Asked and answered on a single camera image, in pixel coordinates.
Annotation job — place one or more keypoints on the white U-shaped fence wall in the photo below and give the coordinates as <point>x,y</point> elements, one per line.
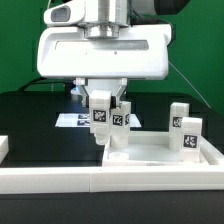
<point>108,179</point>

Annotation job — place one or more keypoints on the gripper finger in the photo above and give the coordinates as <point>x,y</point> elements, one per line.
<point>120,89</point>
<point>82,84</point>

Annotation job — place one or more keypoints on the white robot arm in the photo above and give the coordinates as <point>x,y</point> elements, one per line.
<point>105,18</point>

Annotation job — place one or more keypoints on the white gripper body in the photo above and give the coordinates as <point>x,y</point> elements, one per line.
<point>139,52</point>

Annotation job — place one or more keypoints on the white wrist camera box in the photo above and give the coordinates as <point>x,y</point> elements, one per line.
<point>65,14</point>

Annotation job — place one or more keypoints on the white square tabletop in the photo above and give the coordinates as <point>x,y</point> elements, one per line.
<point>146,148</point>

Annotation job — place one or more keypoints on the white sheet with fiducial markers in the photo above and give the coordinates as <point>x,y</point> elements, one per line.
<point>83,120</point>

